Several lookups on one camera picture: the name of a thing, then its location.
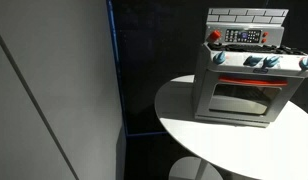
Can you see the orange button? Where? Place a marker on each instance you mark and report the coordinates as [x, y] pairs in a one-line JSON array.
[[265, 34], [263, 40]]

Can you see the blue stove knob far left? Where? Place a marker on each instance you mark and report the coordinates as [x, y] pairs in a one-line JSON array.
[[219, 58]]

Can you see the blue stove knob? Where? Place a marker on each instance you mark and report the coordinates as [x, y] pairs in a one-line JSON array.
[[252, 61], [271, 61], [219, 58], [304, 64]]

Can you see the red round stove knob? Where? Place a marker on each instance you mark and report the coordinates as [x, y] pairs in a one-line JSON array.
[[215, 35]]

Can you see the round white table base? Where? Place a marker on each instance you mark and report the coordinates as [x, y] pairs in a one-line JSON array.
[[193, 168]]

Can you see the grey toy stove oven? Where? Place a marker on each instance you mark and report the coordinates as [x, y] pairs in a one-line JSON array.
[[244, 75]]

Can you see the black control panel display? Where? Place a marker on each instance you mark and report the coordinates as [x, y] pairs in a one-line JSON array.
[[242, 36]]

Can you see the blue stove knob far right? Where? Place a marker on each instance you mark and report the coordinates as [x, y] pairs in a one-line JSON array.
[[304, 64]]

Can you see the red oven door handle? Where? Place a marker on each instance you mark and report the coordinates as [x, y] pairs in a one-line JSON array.
[[252, 82]]

